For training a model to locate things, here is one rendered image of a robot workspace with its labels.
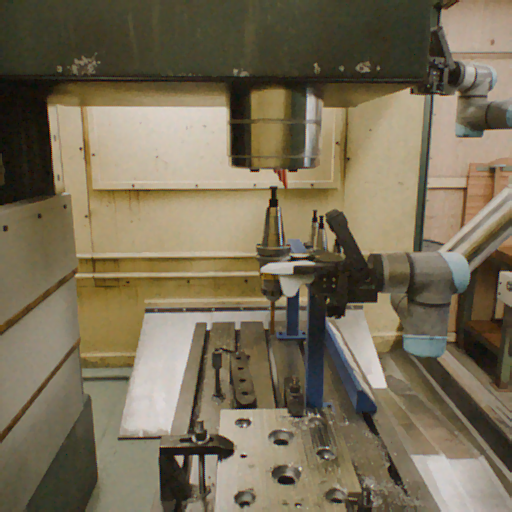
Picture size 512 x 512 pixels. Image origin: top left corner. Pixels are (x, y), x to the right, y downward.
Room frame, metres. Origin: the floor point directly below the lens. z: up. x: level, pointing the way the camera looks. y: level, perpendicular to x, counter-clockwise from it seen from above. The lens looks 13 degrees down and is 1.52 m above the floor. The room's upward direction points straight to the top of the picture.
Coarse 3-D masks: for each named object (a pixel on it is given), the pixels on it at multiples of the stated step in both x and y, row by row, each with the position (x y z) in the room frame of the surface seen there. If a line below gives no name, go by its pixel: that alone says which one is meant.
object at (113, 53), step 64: (0, 0) 0.65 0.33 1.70; (64, 0) 0.66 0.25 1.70; (128, 0) 0.66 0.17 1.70; (192, 0) 0.66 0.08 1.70; (256, 0) 0.67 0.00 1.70; (320, 0) 0.67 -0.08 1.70; (384, 0) 0.67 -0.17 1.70; (0, 64) 0.65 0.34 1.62; (64, 64) 0.66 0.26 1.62; (128, 64) 0.66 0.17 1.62; (192, 64) 0.66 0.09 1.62; (256, 64) 0.67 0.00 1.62; (320, 64) 0.67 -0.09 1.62; (384, 64) 0.67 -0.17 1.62
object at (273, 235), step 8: (272, 208) 0.78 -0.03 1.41; (280, 208) 0.79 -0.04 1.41; (272, 216) 0.78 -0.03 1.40; (280, 216) 0.78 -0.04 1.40; (264, 224) 0.79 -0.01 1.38; (272, 224) 0.78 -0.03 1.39; (280, 224) 0.78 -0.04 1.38; (264, 232) 0.78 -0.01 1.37; (272, 232) 0.77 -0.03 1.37; (280, 232) 0.78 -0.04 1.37; (264, 240) 0.78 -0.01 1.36; (272, 240) 0.77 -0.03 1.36; (280, 240) 0.78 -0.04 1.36
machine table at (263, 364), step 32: (192, 352) 1.31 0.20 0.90; (224, 352) 1.31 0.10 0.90; (256, 352) 1.31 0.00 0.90; (288, 352) 1.31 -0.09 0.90; (352, 352) 1.30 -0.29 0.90; (192, 384) 1.11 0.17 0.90; (224, 384) 1.11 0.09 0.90; (256, 384) 1.11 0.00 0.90; (192, 416) 1.01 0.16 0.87; (352, 416) 0.97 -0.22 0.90; (384, 416) 0.97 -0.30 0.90; (352, 448) 0.85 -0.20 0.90; (384, 448) 0.86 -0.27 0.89; (192, 480) 0.76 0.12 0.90; (416, 480) 0.76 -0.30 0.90
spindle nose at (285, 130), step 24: (240, 96) 0.73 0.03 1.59; (264, 96) 0.72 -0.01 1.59; (288, 96) 0.72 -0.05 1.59; (312, 96) 0.74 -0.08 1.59; (240, 120) 0.74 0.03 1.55; (264, 120) 0.72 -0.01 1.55; (288, 120) 0.72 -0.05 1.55; (312, 120) 0.74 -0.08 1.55; (240, 144) 0.73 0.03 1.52; (264, 144) 0.72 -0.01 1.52; (288, 144) 0.72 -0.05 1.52; (312, 144) 0.74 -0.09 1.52; (240, 168) 0.74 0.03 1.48; (264, 168) 0.72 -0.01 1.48; (288, 168) 0.72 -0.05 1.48; (312, 168) 0.75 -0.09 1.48
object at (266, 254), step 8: (256, 248) 0.78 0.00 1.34; (264, 248) 0.77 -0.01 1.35; (272, 248) 0.76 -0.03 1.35; (280, 248) 0.77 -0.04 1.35; (288, 248) 0.77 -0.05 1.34; (256, 256) 0.78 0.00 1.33; (264, 256) 0.77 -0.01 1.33; (272, 256) 0.77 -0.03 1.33; (280, 256) 0.77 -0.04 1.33; (288, 256) 0.78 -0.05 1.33
